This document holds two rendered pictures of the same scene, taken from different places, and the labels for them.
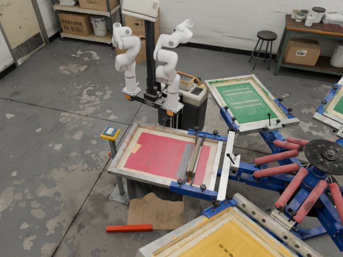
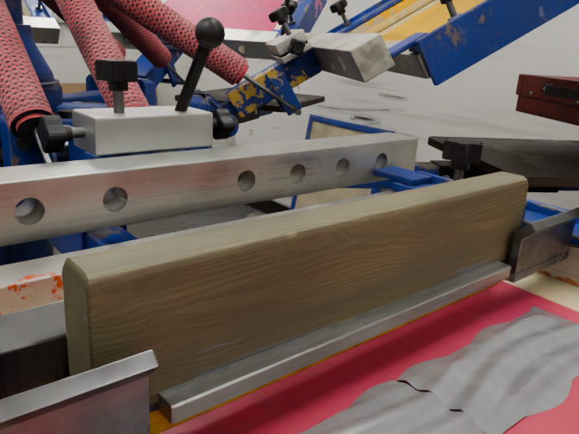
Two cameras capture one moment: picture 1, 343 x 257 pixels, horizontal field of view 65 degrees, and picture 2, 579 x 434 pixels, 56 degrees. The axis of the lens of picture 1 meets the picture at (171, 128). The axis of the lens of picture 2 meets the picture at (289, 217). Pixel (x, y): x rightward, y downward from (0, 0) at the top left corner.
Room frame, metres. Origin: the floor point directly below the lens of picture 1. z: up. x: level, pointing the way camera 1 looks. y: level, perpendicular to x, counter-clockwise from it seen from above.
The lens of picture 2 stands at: (1.64, -0.04, 1.15)
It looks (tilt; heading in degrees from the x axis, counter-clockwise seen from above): 18 degrees down; 214
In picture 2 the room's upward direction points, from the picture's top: 4 degrees clockwise
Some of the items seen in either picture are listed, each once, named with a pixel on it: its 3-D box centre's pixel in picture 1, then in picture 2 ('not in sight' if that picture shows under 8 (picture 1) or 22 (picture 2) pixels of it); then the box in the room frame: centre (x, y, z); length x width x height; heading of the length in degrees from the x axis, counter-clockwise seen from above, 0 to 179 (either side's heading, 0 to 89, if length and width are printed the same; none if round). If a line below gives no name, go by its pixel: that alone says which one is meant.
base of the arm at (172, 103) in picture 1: (173, 97); not in sight; (1.84, -0.01, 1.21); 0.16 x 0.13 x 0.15; 151
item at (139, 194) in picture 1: (154, 191); not in sight; (1.22, 0.12, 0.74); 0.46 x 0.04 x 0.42; 75
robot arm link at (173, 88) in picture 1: (172, 82); not in sight; (1.83, 0.01, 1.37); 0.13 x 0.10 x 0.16; 73
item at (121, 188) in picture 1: (117, 166); not in sight; (1.66, 0.53, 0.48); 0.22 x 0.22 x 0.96; 75
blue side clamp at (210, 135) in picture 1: (204, 136); not in sight; (1.61, -0.29, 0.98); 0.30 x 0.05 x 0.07; 75
